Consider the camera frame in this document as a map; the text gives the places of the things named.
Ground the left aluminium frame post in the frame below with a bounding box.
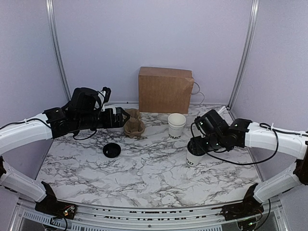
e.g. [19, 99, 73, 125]
[46, 0, 71, 101]

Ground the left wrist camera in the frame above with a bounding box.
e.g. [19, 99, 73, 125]
[68, 87, 111, 114]

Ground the white wrapped stirrer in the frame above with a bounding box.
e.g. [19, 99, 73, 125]
[218, 106, 228, 115]

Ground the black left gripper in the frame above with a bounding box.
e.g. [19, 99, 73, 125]
[76, 106, 130, 130]

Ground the white paper coffee cup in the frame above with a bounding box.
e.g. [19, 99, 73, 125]
[186, 149, 203, 167]

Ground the brown cardboard cup carrier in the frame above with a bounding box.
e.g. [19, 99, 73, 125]
[124, 108, 145, 138]

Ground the black plastic cup lid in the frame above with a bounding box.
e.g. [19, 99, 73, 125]
[103, 143, 121, 158]

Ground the white paper cup stack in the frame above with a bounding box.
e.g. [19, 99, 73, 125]
[168, 113, 186, 140]

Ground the aluminium front rail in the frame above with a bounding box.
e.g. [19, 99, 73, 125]
[8, 196, 290, 231]

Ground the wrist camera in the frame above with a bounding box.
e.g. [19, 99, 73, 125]
[68, 87, 111, 114]
[194, 109, 229, 136]

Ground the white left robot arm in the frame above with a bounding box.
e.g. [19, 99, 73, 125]
[0, 106, 129, 214]

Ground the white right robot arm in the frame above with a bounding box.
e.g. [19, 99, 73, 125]
[189, 115, 308, 216]

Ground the brown paper takeout bag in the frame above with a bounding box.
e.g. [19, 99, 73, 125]
[138, 66, 194, 114]

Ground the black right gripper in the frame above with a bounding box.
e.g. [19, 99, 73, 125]
[191, 133, 225, 155]

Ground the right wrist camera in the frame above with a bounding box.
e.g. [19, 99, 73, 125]
[194, 109, 229, 136]

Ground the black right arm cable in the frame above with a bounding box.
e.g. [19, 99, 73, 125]
[191, 121, 308, 166]

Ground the right aluminium frame post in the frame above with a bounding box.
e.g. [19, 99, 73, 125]
[228, 0, 260, 110]

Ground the aluminium frame post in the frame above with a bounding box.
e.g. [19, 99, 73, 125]
[228, 0, 260, 110]
[46, 0, 71, 101]

